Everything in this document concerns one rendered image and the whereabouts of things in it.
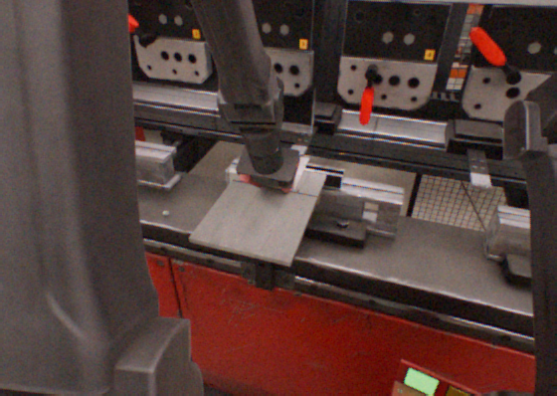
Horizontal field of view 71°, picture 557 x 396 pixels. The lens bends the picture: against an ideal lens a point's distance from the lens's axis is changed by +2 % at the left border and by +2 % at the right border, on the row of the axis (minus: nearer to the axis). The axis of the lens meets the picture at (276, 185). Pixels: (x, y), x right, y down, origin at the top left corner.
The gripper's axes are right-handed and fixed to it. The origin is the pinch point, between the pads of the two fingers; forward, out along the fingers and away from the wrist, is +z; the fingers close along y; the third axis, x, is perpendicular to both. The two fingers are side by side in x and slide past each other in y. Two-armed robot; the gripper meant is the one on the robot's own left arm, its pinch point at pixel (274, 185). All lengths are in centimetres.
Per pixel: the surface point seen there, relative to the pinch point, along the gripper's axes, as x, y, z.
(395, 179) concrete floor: -104, -31, 165
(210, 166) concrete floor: -83, 93, 157
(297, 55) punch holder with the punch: -16.2, -1.9, -18.1
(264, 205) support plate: 4.9, 0.5, -0.9
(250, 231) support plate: 11.7, 0.4, -4.3
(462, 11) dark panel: -64, -32, 8
